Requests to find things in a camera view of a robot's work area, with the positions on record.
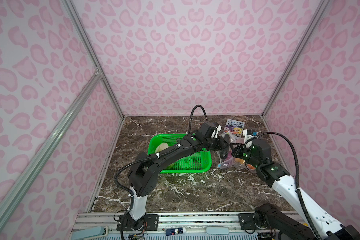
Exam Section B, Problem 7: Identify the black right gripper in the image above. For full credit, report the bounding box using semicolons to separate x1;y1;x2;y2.
227;142;262;169

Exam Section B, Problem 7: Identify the orange toy pumpkin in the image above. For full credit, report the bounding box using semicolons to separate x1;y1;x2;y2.
234;158;255;170

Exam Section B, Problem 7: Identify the dark purple eggplant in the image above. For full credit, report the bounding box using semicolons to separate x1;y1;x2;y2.
220;134;230;160

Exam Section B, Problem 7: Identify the clear zip top bag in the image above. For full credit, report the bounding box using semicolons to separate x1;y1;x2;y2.
218;133;254;173

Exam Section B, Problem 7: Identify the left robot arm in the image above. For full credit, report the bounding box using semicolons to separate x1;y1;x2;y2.
114;121;230;232

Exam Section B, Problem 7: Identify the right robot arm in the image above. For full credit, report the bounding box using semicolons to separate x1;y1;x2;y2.
231;138;360;240

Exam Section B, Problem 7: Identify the green plastic perforated basket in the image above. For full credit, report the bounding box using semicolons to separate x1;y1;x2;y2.
148;134;212;174

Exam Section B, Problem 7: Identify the green cabbage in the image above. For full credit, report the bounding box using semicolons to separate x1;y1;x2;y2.
155;143;169;153

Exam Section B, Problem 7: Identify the grey oval pad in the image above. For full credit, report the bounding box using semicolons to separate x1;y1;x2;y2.
206;227;230;235

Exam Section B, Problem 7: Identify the grey teal device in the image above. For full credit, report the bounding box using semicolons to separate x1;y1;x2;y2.
71;226;109;240

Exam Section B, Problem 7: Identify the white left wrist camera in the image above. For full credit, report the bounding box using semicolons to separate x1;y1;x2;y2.
213;125;222;139

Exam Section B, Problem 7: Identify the aluminium mounting rail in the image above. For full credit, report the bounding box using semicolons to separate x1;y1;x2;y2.
69;212;279;240

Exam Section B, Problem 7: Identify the right aluminium corner post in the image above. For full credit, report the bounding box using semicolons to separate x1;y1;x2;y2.
262;0;332;119

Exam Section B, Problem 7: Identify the aluminium corner frame post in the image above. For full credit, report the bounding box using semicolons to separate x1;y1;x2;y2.
61;0;125;120

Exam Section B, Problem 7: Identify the aluminium diagonal frame bar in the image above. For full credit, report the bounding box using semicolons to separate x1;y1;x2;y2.
0;74;102;233

